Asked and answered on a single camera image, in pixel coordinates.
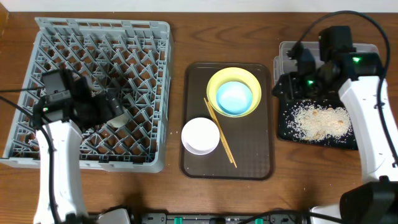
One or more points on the pile of rice waste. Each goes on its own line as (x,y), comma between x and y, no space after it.
(309,121)

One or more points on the black waste tray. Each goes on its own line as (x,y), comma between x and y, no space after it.
(350,142)

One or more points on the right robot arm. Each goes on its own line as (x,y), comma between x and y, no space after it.
(376,200)

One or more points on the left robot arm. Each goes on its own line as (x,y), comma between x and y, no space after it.
(59,120)

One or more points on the yellow round plate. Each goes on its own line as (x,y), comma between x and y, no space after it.
(233,74)

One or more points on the pink-rimmed white bowl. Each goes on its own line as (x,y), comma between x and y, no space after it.
(200,136)

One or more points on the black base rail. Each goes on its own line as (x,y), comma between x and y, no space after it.
(124,215)

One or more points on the clear plastic waste bin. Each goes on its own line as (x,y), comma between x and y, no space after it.
(282,63)

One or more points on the light blue bowl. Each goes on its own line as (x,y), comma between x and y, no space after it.
(234,98)

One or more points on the grey plastic dish rack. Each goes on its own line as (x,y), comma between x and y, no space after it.
(133,59)

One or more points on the white cup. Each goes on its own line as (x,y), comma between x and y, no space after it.
(119,121)

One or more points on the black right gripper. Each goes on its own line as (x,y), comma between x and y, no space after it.
(288,86)

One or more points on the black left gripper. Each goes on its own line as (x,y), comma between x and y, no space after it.
(106,107)

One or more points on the brown serving tray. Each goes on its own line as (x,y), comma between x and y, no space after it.
(250,138)

